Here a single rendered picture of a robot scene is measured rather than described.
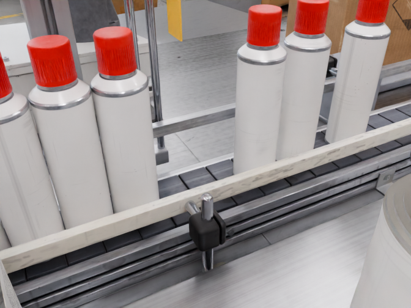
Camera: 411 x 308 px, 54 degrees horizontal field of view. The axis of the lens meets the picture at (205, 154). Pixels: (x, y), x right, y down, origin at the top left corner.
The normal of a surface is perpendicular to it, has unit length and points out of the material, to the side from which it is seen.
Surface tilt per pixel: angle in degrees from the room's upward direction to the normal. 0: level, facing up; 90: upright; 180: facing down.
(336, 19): 90
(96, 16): 70
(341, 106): 90
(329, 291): 0
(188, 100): 0
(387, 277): 90
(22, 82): 90
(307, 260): 0
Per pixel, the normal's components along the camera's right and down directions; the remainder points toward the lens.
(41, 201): 0.87, 0.27
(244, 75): -0.70, 0.41
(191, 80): -0.01, -0.83
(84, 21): 0.35, 0.19
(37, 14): 0.45, 0.50
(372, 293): -1.00, 0.07
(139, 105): 0.72, 0.39
